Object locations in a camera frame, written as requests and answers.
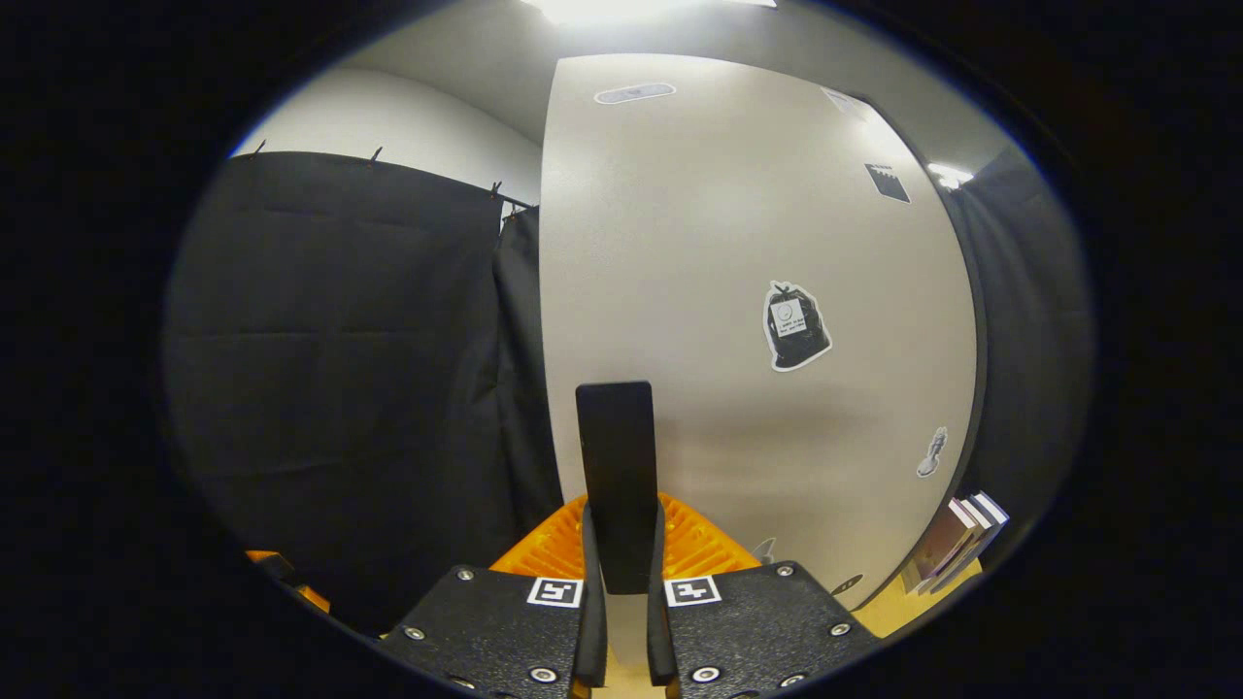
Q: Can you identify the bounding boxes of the grey blue cover book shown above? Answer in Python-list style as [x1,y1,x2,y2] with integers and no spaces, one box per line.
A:
[932,490,1011,595]

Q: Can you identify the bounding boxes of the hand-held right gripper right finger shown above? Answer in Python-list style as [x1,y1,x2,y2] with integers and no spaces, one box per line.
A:
[646,492,883,699]

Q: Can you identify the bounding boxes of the black door handle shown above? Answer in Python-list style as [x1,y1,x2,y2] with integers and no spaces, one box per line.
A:
[575,381,661,595]

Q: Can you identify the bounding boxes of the white cover book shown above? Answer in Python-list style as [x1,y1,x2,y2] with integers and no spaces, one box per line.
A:
[918,497,996,595]

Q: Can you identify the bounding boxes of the black backdrop cloth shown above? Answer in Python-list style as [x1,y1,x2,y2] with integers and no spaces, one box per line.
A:
[165,146,1093,637]

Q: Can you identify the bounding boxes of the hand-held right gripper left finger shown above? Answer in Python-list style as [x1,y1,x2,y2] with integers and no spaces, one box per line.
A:
[379,495,609,699]

